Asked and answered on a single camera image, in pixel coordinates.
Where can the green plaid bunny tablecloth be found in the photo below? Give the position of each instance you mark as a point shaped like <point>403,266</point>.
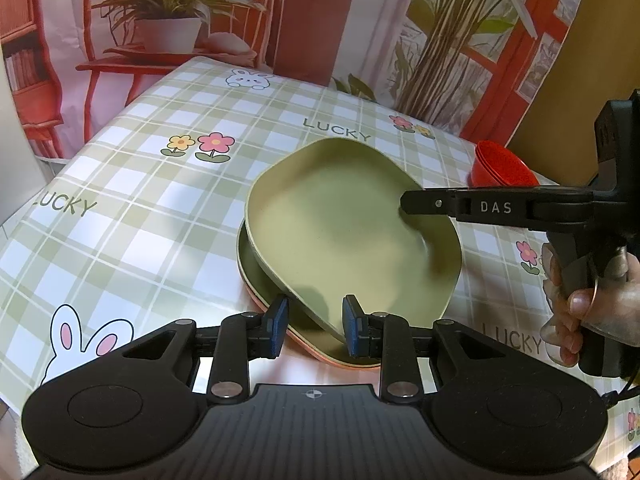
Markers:
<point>150,210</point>

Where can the person's right hand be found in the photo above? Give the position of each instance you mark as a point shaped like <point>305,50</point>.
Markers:
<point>582,304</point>

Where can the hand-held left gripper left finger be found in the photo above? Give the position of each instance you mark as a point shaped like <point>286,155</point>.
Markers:
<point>279,327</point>

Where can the brown wooden board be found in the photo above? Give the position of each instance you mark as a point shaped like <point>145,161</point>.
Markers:
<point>575,85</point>

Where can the green square plate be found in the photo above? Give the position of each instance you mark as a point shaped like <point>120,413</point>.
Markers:
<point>264,286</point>
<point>340,230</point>

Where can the printed plant backdrop cloth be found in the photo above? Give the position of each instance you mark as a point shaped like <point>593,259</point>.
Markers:
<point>310,15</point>

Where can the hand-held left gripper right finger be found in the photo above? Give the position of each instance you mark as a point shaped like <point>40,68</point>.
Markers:
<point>352,329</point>

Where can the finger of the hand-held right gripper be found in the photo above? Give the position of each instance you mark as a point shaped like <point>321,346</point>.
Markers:
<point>435,203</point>

